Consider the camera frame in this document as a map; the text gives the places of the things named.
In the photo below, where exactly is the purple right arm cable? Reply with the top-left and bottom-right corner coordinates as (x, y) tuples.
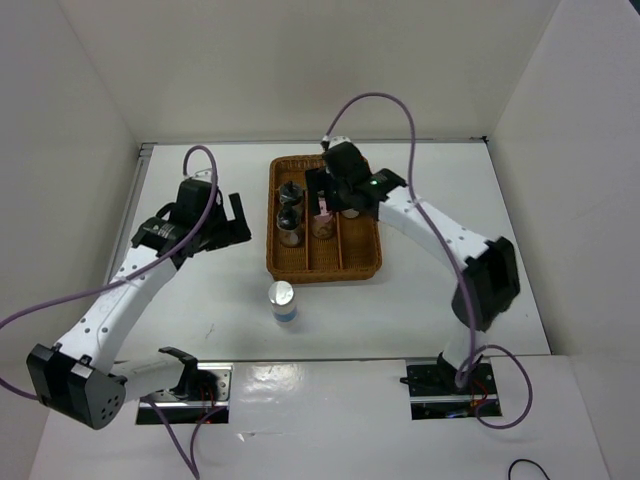
(322, 92), (534, 430)

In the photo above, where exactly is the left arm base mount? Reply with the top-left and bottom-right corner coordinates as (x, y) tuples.
(149, 362), (234, 426)

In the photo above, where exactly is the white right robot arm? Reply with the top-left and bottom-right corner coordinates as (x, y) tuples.
(305, 136), (521, 393)

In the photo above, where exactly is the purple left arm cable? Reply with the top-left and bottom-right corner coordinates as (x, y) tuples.
(0, 144), (221, 479)

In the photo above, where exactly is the silver-capped blue-label bottle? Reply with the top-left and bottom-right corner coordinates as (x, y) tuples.
(268, 281), (298, 326)

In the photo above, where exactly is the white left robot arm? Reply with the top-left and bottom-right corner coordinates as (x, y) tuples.
(27, 178), (251, 430)

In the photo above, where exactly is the black-capped white spice bottle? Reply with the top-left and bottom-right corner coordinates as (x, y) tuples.
(278, 181), (305, 215)

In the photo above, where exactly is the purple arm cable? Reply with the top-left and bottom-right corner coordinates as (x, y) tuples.
(322, 92), (534, 430)
(0, 144), (221, 479)

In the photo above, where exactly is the silver-capped white spice bottle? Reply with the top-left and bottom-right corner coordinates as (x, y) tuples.
(341, 209), (360, 219)

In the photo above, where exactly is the black-capped brown spice bottle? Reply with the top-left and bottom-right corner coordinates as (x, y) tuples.
(276, 205), (304, 248)

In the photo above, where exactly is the black cable on floor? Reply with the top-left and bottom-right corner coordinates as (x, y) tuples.
(508, 458), (551, 480)

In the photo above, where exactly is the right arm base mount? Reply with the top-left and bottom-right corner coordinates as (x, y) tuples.
(399, 357), (502, 420)

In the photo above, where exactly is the pink-capped spice bottle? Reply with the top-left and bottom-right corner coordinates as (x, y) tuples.
(311, 197), (335, 240)

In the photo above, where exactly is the brown wicker divided tray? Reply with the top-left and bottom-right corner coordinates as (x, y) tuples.
(266, 154), (382, 284)

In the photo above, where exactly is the aluminium table edge rail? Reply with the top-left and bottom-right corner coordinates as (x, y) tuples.
(104, 142), (156, 283)

